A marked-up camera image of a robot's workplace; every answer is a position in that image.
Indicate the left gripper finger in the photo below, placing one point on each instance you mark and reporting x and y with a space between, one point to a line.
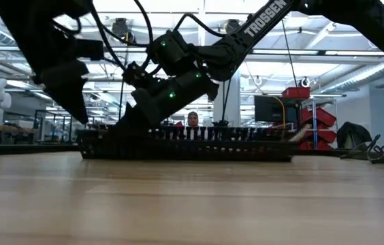
73 98

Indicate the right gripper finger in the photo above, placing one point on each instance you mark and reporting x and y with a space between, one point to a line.
130 126

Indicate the person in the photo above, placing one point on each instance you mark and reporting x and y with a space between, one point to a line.
193 119

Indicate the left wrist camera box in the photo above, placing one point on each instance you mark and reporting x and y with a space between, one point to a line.
91 49

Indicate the red bin shelf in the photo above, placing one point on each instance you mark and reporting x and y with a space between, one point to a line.
324 117

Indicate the black bag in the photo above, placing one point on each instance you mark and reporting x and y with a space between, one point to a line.
352 134

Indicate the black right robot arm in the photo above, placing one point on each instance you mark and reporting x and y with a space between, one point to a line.
263 24

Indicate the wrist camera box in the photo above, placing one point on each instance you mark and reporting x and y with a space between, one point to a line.
137 73
91 49

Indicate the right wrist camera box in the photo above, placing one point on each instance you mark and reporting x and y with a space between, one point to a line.
137 73

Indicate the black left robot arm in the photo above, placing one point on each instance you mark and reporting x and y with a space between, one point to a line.
35 30

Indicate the black monitor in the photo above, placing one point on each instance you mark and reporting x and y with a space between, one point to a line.
273 109

